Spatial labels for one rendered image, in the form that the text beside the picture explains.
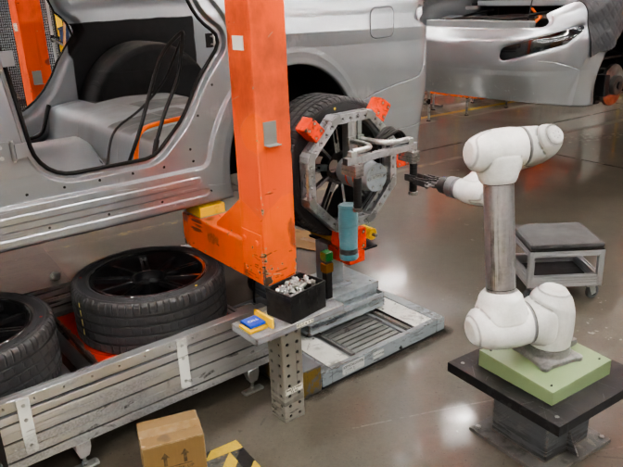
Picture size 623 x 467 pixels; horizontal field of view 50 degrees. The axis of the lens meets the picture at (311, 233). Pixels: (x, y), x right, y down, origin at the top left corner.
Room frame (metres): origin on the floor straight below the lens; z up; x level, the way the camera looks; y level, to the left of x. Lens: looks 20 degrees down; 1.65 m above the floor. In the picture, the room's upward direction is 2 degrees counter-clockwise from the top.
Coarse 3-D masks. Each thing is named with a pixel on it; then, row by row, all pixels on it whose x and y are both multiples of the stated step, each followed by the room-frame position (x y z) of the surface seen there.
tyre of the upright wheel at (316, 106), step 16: (304, 96) 3.13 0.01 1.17; (320, 96) 3.08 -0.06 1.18; (336, 96) 3.05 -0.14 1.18; (304, 112) 2.97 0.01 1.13; (320, 112) 2.95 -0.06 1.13; (336, 112) 3.00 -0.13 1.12; (304, 144) 2.89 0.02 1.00; (304, 208) 2.88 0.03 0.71; (304, 224) 2.89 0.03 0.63; (320, 224) 2.93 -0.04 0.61
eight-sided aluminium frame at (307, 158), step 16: (352, 112) 2.97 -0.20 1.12; (368, 112) 3.01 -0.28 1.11; (320, 144) 2.86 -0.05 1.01; (304, 160) 2.81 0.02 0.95; (384, 160) 3.13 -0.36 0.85; (304, 176) 2.83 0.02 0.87; (304, 192) 2.83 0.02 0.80; (384, 192) 3.08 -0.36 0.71; (320, 208) 2.83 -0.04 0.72; (368, 208) 3.07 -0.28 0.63; (336, 224) 2.88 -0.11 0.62
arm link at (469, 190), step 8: (472, 176) 2.65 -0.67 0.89; (456, 184) 2.66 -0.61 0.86; (464, 184) 2.63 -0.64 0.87; (472, 184) 2.60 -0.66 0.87; (480, 184) 2.59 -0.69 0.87; (456, 192) 2.64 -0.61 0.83; (464, 192) 2.61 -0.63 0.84; (472, 192) 2.58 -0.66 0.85; (480, 192) 2.56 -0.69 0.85; (464, 200) 2.61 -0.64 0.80; (472, 200) 2.59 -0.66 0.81; (480, 200) 2.56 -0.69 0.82
